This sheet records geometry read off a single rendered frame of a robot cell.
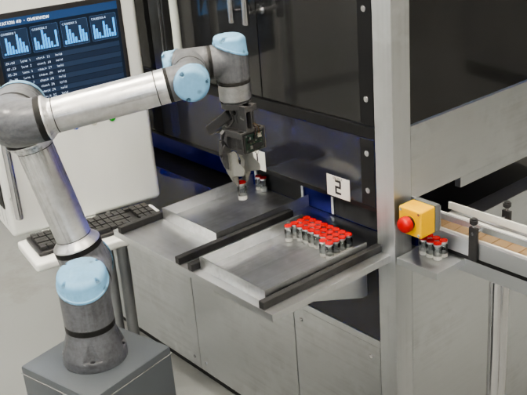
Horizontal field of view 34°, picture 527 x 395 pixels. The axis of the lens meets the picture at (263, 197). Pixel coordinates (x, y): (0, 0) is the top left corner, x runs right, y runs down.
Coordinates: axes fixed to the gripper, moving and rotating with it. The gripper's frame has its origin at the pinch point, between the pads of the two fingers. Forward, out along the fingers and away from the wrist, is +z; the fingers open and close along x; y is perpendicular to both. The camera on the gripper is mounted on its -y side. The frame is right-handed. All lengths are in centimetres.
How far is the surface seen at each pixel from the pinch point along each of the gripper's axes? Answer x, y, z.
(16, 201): -26, -77, 18
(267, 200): 32, -30, 26
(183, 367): 31, -91, 114
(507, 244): 45, 45, 21
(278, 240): 15.7, -6.7, 25.4
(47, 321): 10, -165, 113
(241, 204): 25.0, -34.1, 25.5
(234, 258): 1.4, -7.7, 25.1
